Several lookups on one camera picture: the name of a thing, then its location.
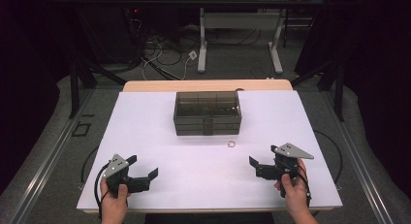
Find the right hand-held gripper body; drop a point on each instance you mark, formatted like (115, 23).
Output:
(287, 151)

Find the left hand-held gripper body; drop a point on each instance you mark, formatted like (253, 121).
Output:
(114, 167)

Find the dark transparent drawer box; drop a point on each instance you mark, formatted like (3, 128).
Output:
(206, 111)

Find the person's left hand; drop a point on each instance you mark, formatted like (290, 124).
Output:
(113, 204)

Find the person's right hand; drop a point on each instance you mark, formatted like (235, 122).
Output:
(297, 195)

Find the white table board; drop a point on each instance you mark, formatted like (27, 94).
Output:
(181, 159)

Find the black metal stand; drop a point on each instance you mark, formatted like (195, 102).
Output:
(75, 88)
(338, 88)

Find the light wooden table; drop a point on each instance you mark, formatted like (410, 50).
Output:
(194, 85)

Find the dark curtain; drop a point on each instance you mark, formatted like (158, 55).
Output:
(378, 72)
(25, 72)

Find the white power adapter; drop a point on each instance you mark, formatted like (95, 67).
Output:
(193, 55)

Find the white-legged desk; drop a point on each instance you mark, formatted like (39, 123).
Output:
(239, 20)

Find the dark device with red light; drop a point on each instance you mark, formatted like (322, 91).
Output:
(135, 11)

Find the aluminium floor rail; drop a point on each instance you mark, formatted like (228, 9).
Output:
(362, 172)
(45, 166)

